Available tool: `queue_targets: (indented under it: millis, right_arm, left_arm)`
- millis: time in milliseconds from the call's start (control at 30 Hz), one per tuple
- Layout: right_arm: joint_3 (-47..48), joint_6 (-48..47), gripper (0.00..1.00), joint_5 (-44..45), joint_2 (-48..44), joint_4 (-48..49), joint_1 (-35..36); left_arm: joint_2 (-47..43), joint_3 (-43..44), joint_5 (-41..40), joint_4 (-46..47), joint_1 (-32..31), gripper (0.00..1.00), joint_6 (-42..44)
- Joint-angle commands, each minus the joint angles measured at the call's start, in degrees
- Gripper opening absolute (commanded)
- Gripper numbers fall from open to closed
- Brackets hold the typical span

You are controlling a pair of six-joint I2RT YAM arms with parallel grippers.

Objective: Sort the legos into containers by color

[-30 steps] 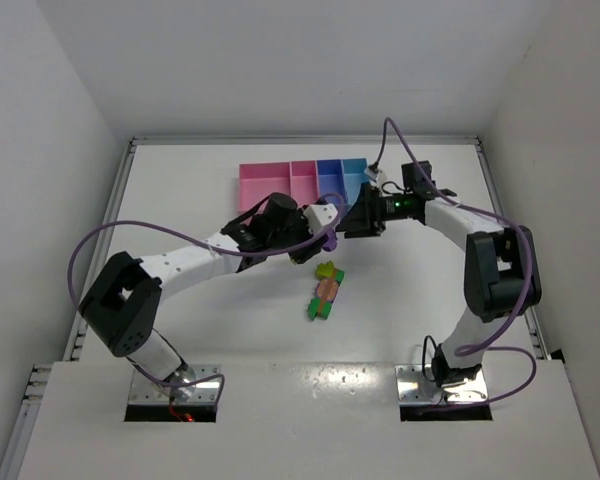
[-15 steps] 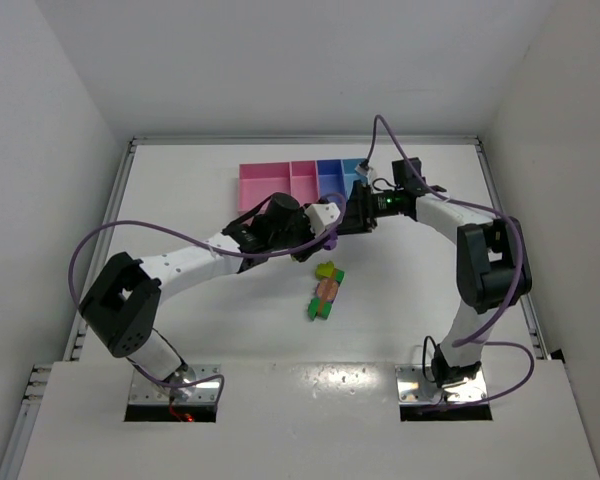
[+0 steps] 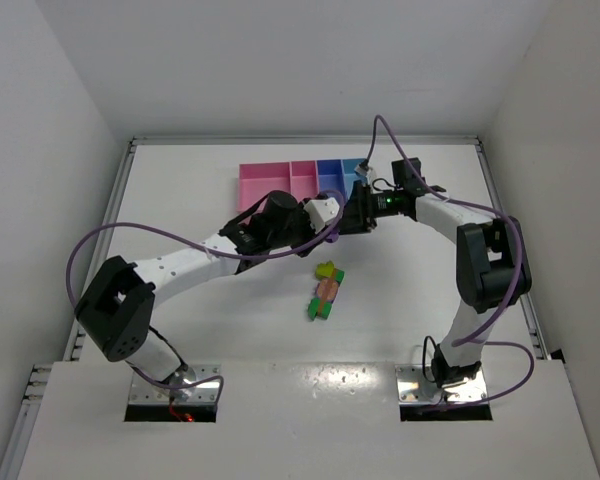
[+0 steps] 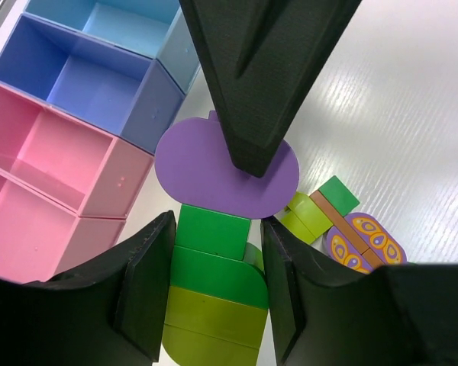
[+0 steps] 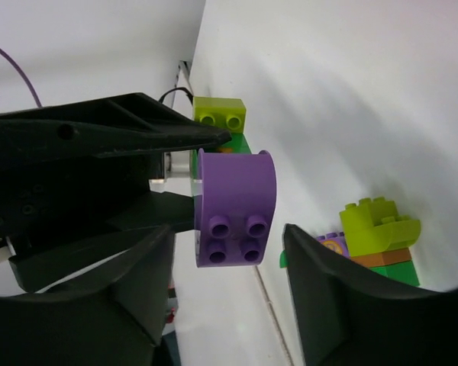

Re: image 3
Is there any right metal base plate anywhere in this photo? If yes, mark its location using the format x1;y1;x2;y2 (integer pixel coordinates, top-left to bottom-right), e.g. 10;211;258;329
395;364;488;408

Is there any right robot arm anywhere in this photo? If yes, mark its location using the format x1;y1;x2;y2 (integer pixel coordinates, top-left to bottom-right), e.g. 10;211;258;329
339;159;532;387

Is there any pink divided container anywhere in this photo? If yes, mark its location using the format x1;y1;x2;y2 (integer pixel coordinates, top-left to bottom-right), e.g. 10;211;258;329
237;160;319;213

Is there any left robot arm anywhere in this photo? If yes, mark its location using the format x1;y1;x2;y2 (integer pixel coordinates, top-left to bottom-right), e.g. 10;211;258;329
72;190;346;391

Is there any lime lego brick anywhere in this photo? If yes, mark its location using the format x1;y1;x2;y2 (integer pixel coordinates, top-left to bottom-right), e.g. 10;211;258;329
315;261;336;280

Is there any metal base plate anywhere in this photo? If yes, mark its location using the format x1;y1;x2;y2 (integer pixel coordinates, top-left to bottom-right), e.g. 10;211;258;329
395;364;488;408
128;365;224;407

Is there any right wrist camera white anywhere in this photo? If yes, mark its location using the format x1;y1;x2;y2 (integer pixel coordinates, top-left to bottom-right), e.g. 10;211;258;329
354;161;376;182

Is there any light blue container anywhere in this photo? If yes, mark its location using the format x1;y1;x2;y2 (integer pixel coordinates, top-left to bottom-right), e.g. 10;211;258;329
341;158;367;199

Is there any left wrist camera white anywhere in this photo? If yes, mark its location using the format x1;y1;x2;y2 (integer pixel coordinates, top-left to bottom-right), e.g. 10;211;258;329
303;197;341;233

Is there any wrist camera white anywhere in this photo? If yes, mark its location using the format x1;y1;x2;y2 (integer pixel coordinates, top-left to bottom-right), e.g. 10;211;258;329
354;161;376;182
303;197;341;233

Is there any brown lego plate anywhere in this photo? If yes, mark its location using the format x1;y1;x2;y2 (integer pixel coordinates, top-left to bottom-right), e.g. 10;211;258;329
316;269;343;320

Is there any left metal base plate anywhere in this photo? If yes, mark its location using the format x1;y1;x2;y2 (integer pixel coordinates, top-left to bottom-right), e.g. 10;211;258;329
128;365;224;407

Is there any purple butterfly lego brick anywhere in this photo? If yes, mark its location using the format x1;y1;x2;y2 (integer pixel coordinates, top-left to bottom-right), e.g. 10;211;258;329
315;278;340;303

